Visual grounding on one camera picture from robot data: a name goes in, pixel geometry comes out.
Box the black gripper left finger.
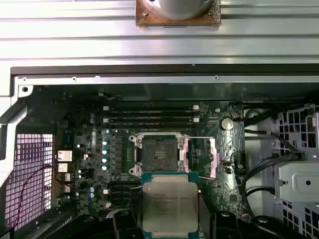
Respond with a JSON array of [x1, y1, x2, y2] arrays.
[[71, 210, 142, 239]]

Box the brown square base plate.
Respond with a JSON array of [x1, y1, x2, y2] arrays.
[[135, 0, 222, 28]]

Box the green motherboard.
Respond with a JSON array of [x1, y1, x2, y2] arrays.
[[32, 99, 247, 225]]

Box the CPU socket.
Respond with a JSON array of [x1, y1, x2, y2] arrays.
[[128, 133, 191, 177]]

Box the silver CPU green edge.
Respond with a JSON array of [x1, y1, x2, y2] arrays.
[[141, 171, 200, 236]]

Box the black RAM slot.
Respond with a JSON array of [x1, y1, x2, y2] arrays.
[[102, 188, 143, 196], [103, 181, 143, 189], [102, 117, 200, 123], [109, 123, 195, 130], [109, 195, 143, 202], [104, 201, 143, 209], [109, 111, 195, 118], [102, 106, 200, 112]]

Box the open black PC case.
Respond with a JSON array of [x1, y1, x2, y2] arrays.
[[0, 65, 319, 239]]

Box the black cable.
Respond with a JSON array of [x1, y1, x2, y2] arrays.
[[241, 155, 300, 220], [244, 126, 304, 160], [245, 186, 277, 202]]

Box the metal socket cover frame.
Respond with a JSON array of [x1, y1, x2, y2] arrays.
[[179, 135, 220, 180]]

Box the silver metal disk cage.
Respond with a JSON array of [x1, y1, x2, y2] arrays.
[[273, 103, 319, 239]]

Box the thin red wire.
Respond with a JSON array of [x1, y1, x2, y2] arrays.
[[14, 165, 75, 226]]

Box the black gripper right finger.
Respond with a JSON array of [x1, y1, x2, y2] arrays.
[[200, 196, 309, 239]]

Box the silver coin battery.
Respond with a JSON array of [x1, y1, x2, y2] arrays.
[[220, 117, 234, 130]]

